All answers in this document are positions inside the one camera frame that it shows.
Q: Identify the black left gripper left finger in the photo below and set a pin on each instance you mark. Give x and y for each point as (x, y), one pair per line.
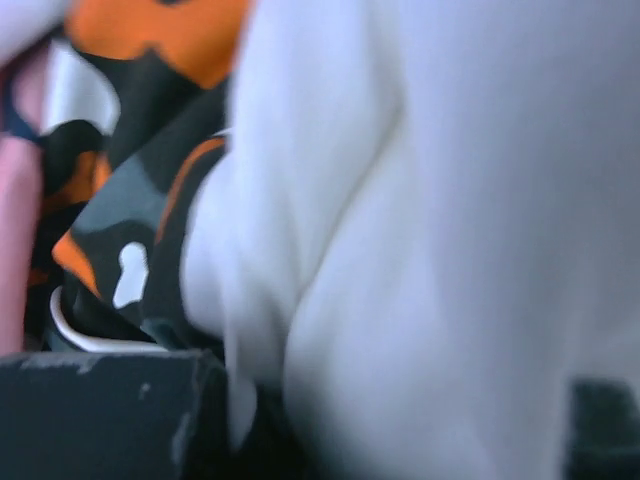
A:
(113, 416)

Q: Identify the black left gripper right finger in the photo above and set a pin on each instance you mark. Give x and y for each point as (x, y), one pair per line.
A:
(605, 441)

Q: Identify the orange black patterned cloth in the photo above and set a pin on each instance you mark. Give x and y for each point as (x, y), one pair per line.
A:
(133, 122)

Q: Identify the white and mint cloth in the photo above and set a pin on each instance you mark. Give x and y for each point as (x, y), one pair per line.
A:
(425, 228)

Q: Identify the pink floral cloth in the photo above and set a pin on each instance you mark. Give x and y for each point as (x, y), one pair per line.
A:
(22, 91)

